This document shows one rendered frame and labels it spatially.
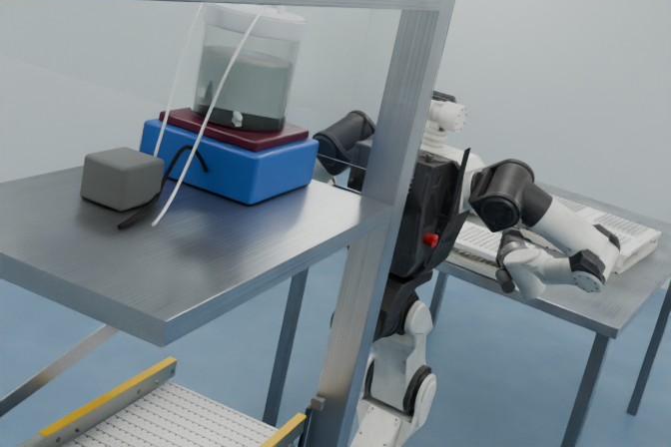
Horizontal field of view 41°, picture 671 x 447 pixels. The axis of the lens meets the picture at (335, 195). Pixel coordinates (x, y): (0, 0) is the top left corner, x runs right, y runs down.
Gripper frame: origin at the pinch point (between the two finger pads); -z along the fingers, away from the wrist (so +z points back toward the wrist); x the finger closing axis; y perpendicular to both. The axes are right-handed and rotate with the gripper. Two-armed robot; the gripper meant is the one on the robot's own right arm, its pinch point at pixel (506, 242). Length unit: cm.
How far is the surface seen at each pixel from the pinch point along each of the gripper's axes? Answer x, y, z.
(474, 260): 12.5, -3.5, -16.3
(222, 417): 9, -70, 103
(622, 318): 15.1, 38.3, 2.8
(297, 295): 47, -53, -45
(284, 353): 69, -53, -45
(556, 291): 15.1, 21.6, -9.6
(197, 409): 9, -74, 102
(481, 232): 8.0, 0.3, -31.7
